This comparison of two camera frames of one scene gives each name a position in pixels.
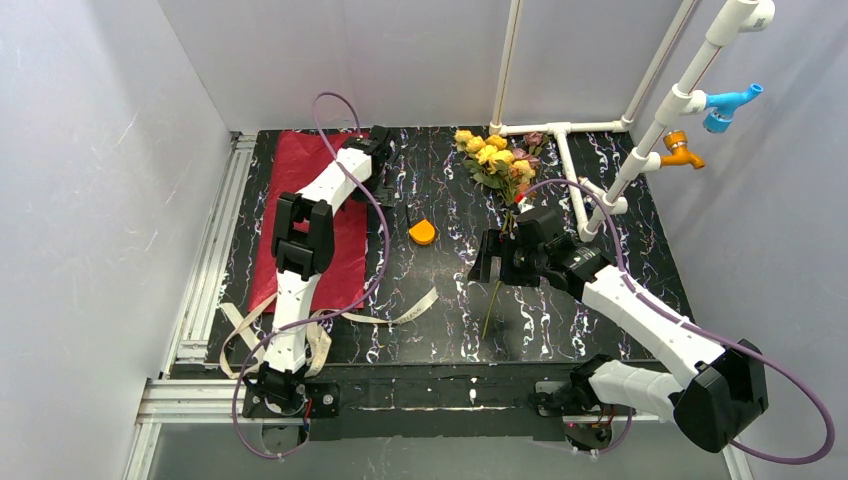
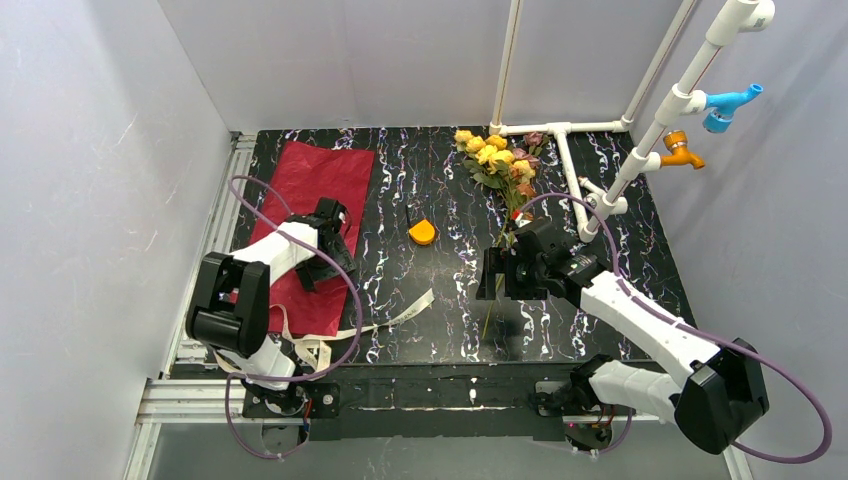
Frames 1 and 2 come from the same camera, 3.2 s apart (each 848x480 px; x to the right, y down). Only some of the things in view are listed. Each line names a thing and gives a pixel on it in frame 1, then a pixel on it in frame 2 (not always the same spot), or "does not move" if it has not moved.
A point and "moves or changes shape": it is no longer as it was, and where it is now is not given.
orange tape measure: [422, 232] does not move
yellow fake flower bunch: [501, 171] does not move
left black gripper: [385, 175] to [328, 258]
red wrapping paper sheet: [294, 158] moves or changes shape
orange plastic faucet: [676, 141] does not move
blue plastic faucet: [723, 106] does not move
